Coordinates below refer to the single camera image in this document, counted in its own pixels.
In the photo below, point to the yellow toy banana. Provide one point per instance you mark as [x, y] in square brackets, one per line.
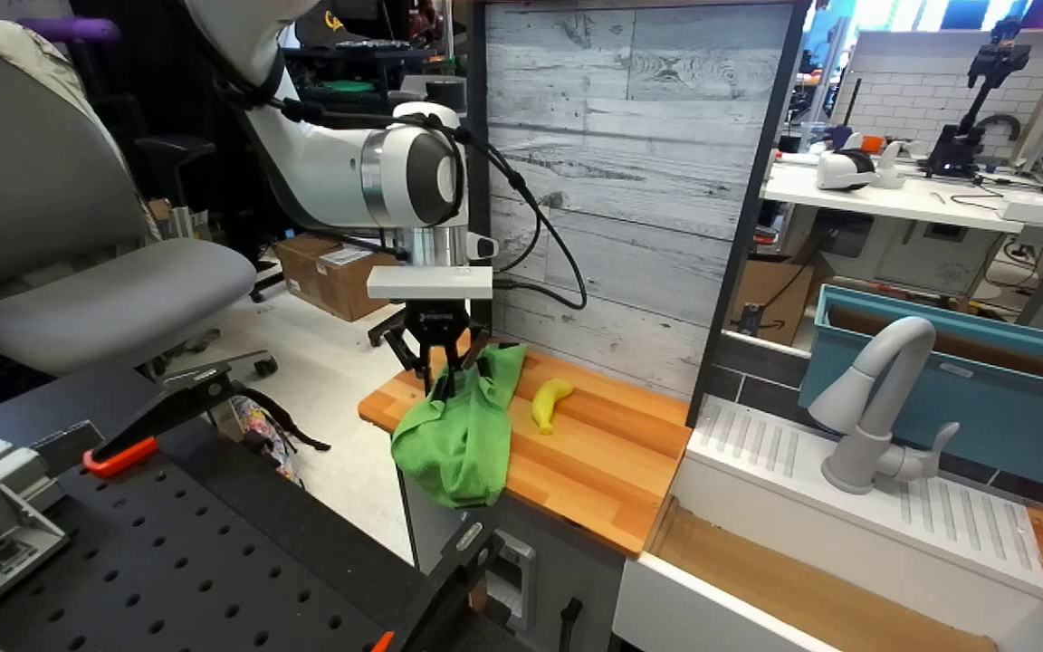
[544, 403]

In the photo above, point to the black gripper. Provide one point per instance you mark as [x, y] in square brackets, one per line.
[432, 327]

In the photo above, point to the black perforated mounting board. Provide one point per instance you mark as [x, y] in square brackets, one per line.
[209, 549]

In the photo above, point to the teal storage bin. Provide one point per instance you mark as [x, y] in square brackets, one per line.
[981, 375]

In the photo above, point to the white toy sink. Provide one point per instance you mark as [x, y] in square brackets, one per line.
[758, 553]

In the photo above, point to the grey plank backdrop panel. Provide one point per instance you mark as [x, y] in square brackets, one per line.
[636, 130]

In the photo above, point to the orange black clamp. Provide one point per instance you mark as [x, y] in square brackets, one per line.
[139, 438]

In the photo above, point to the cardboard box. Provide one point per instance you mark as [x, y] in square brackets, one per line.
[330, 274]

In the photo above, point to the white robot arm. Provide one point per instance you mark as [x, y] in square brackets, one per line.
[345, 170]

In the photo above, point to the white background desk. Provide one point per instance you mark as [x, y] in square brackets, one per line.
[833, 182]

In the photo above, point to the grey toy faucet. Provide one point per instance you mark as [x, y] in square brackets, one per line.
[862, 407]

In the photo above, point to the grey office chair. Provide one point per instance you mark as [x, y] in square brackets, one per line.
[81, 281]

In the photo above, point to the green towel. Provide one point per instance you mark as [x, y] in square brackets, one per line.
[457, 448]

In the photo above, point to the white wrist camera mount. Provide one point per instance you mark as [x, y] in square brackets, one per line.
[444, 265]

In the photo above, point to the wooden toy kitchen counter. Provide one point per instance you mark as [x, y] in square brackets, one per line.
[607, 466]

